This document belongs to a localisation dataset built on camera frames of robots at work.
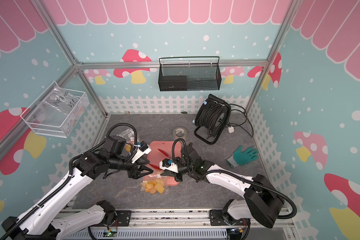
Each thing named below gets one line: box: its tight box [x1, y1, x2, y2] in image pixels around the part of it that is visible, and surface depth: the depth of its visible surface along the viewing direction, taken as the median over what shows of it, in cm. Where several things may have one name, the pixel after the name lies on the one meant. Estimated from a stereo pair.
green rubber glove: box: [226, 145, 259, 168], surface depth 97 cm
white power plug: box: [227, 126, 235, 134], surface depth 108 cm
